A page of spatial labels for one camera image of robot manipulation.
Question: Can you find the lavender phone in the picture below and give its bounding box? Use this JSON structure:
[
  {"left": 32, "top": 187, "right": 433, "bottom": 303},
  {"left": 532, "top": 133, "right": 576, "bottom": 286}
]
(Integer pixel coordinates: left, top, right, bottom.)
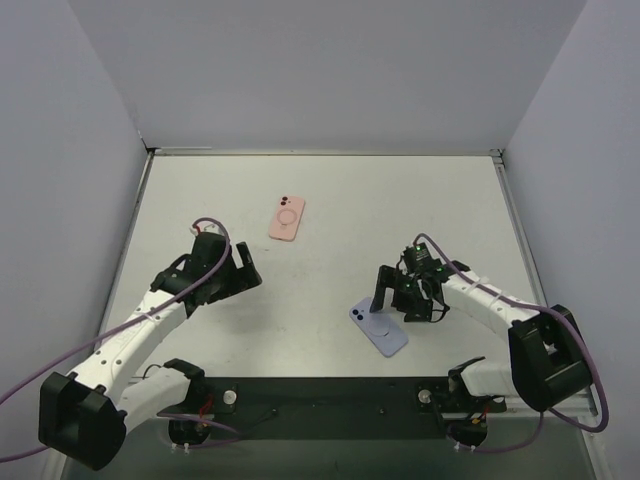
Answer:
[{"left": 349, "top": 297, "right": 409, "bottom": 358}]

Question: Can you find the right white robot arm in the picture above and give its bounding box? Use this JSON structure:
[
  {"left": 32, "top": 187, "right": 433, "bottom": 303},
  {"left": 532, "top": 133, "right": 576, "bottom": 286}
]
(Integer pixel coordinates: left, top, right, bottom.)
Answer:
[{"left": 370, "top": 243, "right": 593, "bottom": 412}]

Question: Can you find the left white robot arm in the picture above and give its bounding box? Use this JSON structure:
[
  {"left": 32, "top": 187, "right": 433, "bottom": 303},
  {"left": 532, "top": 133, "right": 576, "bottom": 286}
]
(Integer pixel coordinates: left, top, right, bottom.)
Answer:
[{"left": 38, "top": 232, "right": 262, "bottom": 470}]

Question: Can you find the pink phone case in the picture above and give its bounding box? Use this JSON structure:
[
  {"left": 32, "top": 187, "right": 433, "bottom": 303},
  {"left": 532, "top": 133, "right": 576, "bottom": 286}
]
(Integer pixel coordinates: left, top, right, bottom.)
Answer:
[{"left": 268, "top": 196, "right": 306, "bottom": 242}]

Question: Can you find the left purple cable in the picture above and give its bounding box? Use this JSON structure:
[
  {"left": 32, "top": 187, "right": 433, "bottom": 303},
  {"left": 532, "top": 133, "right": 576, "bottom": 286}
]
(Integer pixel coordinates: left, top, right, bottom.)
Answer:
[{"left": 0, "top": 217, "right": 232, "bottom": 464}]

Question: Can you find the purple cable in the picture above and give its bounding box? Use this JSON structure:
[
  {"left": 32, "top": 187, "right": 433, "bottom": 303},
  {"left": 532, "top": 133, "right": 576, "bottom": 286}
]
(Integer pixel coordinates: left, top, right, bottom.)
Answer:
[
  {"left": 0, "top": 217, "right": 232, "bottom": 464},
  {"left": 412, "top": 232, "right": 610, "bottom": 454}
]

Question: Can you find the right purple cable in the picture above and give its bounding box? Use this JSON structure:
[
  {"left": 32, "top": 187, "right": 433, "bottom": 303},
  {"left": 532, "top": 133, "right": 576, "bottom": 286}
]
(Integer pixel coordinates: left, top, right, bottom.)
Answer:
[{"left": 412, "top": 232, "right": 610, "bottom": 454}]

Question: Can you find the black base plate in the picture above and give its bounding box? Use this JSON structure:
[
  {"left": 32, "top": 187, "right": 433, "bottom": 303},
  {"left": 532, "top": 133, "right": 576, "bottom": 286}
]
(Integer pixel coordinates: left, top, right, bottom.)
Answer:
[{"left": 144, "top": 375, "right": 509, "bottom": 442}]

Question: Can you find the aluminium frame rail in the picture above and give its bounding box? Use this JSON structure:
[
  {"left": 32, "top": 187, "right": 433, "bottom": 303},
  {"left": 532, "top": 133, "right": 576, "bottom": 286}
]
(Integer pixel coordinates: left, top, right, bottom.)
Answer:
[{"left": 501, "top": 148, "right": 616, "bottom": 398}]

